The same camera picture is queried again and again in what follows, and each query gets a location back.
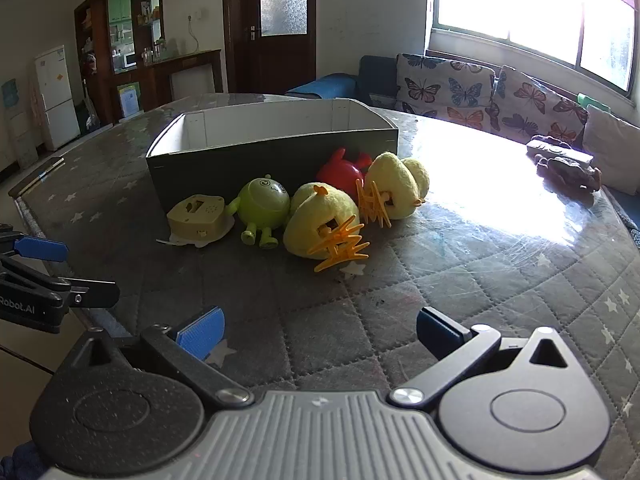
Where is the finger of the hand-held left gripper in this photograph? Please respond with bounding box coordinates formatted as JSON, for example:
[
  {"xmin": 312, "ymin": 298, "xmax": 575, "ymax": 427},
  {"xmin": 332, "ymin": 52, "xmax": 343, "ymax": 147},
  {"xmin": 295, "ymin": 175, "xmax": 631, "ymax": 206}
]
[
  {"xmin": 0, "ymin": 255, "xmax": 121, "ymax": 309},
  {"xmin": 0, "ymin": 227, "xmax": 69, "ymax": 264}
]

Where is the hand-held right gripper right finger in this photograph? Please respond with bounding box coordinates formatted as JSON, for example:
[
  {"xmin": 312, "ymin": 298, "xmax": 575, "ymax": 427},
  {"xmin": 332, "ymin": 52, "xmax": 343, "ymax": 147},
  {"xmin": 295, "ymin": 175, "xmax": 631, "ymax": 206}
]
[{"xmin": 389, "ymin": 306, "xmax": 583, "ymax": 408}]

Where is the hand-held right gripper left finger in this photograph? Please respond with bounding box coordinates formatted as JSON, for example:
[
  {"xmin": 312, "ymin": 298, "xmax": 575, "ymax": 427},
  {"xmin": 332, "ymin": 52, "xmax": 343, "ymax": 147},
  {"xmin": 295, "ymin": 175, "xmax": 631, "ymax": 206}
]
[{"xmin": 75, "ymin": 306, "xmax": 256, "ymax": 408}]

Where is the toy with white frill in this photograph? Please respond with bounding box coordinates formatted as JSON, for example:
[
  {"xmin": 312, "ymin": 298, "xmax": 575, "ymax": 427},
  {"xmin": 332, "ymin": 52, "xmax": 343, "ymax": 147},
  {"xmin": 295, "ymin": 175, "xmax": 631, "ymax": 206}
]
[{"xmin": 156, "ymin": 194, "xmax": 236, "ymax": 249}]

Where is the green one-eyed monster toy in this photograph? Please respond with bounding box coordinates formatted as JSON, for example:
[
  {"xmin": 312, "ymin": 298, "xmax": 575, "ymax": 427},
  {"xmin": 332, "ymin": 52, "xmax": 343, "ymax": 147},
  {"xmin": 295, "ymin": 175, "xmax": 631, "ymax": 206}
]
[{"xmin": 225, "ymin": 175, "xmax": 292, "ymax": 251}]

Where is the yellow plush chick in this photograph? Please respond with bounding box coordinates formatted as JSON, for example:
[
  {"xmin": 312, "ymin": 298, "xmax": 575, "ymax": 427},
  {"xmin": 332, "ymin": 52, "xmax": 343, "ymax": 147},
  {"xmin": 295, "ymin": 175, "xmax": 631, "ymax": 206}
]
[
  {"xmin": 355, "ymin": 152, "xmax": 431, "ymax": 226},
  {"xmin": 282, "ymin": 182, "xmax": 371, "ymax": 275}
]

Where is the grey cardboard box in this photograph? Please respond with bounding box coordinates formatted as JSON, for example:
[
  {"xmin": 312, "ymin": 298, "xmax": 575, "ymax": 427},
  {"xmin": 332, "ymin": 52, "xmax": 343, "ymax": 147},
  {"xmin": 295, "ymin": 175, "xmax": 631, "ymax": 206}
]
[{"xmin": 146, "ymin": 99, "xmax": 400, "ymax": 216}]

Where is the red monster toy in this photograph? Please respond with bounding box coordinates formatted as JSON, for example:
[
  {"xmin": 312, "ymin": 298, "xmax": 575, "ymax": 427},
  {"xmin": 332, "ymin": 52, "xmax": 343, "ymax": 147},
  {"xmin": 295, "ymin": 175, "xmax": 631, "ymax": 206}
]
[{"xmin": 316, "ymin": 147, "xmax": 373, "ymax": 188}]

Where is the dark notebook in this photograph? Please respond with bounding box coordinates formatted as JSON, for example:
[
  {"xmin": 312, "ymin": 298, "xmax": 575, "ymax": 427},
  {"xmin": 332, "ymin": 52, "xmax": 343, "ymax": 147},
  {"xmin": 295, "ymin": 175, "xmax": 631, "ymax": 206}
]
[{"xmin": 7, "ymin": 156, "xmax": 66, "ymax": 197}]

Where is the dark blue knit clothing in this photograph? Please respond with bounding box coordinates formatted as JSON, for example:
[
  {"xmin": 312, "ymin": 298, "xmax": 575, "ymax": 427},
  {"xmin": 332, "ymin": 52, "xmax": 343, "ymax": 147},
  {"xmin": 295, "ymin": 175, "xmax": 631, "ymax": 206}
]
[{"xmin": 0, "ymin": 440, "xmax": 48, "ymax": 480}]

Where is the white refrigerator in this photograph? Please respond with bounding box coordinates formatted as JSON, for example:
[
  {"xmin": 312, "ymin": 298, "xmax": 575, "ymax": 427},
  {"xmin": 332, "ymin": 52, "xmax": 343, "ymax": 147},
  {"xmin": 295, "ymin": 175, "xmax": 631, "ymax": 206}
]
[{"xmin": 34, "ymin": 45, "xmax": 82, "ymax": 151}]

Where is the printed paper sign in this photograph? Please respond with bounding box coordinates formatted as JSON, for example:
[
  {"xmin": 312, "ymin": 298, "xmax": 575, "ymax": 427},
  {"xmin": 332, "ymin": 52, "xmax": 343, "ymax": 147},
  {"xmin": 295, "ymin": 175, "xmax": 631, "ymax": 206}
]
[{"xmin": 117, "ymin": 82, "xmax": 141, "ymax": 118}]

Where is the brown lumpy object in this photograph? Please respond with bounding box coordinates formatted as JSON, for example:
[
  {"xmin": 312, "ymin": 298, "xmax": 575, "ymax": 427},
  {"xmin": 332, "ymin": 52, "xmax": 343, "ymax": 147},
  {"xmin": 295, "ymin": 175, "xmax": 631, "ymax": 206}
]
[{"xmin": 534, "ymin": 135, "xmax": 603, "ymax": 194}]

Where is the wooden counter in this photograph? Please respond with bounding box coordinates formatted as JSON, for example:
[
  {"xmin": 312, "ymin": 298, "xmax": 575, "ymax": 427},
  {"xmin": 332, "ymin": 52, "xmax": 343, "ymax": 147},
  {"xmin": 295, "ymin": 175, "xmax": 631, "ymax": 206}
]
[{"xmin": 145, "ymin": 49, "xmax": 223, "ymax": 111}]

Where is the grey remote control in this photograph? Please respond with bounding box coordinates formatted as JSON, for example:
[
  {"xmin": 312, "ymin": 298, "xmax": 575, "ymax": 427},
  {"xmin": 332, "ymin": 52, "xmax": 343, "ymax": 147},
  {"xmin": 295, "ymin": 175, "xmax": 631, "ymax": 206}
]
[{"xmin": 526, "ymin": 140, "xmax": 594, "ymax": 167}]

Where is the wooden display cabinet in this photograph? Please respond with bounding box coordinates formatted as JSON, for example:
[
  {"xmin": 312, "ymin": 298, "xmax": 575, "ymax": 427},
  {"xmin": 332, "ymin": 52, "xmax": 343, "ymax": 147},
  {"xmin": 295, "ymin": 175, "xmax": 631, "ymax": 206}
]
[{"xmin": 74, "ymin": 0, "xmax": 166, "ymax": 126}]

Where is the white cushion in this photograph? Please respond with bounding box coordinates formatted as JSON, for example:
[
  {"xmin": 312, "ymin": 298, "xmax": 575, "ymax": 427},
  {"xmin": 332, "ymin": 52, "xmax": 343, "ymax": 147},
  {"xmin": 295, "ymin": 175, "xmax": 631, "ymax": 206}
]
[{"xmin": 582, "ymin": 105, "xmax": 640, "ymax": 196}]

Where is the blue sofa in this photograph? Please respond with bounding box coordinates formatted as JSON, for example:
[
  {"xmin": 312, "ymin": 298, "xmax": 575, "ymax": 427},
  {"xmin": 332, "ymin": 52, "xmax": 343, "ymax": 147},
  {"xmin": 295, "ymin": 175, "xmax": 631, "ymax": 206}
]
[{"xmin": 285, "ymin": 55, "xmax": 640, "ymax": 201}]

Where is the blue cloth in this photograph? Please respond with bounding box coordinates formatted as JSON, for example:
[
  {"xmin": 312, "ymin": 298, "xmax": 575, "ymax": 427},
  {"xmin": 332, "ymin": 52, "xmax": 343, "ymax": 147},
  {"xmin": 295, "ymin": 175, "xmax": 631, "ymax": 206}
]
[{"xmin": 285, "ymin": 74, "xmax": 360, "ymax": 101}]

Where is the green object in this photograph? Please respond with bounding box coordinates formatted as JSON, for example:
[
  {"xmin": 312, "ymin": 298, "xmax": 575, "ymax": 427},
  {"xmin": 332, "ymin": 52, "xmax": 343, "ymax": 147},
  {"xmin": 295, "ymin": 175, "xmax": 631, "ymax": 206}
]
[{"xmin": 576, "ymin": 92, "xmax": 612, "ymax": 112}]

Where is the wooden door with glass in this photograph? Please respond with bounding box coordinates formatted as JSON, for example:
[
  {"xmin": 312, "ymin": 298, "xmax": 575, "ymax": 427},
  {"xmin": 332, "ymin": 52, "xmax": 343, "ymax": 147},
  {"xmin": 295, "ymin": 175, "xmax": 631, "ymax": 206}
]
[{"xmin": 222, "ymin": 0, "xmax": 317, "ymax": 96}]

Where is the window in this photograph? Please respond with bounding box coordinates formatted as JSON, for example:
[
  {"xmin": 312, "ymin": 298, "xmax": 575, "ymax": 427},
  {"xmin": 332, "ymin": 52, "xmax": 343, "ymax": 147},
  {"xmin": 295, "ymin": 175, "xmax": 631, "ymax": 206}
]
[{"xmin": 425, "ymin": 0, "xmax": 640, "ymax": 106}]

